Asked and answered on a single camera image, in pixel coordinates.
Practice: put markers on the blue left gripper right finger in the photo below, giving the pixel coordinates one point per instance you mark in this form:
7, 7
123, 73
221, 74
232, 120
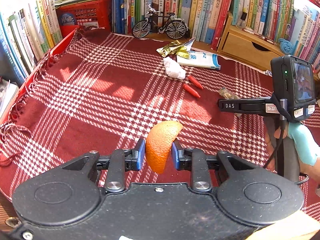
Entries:
181, 157

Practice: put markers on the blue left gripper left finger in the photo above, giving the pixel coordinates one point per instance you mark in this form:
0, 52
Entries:
134, 157

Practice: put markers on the orange peel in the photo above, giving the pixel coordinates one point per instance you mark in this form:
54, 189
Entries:
159, 142

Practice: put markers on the beige snack wrapper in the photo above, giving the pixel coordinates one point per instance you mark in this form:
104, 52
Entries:
227, 94

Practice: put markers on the white tissue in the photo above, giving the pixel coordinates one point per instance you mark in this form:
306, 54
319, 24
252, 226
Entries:
173, 69

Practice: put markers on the gold candy wrapper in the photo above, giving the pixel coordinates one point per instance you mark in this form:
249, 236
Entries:
177, 48

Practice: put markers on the right hand with teal glove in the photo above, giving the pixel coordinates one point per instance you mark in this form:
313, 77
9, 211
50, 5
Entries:
306, 147

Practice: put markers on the blue yarn ball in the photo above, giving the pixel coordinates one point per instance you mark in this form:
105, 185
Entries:
285, 46

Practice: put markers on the wooden desk organizer with drawers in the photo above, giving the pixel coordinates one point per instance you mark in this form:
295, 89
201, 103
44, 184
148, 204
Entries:
247, 48

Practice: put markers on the red pen on organizer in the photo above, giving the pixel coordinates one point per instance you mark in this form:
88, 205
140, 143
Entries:
250, 31

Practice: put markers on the red white plaid blanket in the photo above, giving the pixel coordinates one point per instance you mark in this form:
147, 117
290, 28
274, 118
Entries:
106, 91

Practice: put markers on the white blue paper bag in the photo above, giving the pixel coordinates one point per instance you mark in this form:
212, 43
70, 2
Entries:
200, 59

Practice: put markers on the miniature black bicycle model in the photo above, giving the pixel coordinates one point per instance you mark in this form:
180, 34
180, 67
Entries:
175, 28

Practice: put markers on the large red book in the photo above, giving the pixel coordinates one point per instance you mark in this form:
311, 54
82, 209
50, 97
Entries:
220, 23

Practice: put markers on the red storage crate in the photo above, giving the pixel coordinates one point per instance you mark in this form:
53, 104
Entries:
97, 13

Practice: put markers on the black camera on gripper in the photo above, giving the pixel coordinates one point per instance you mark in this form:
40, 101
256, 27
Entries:
293, 87

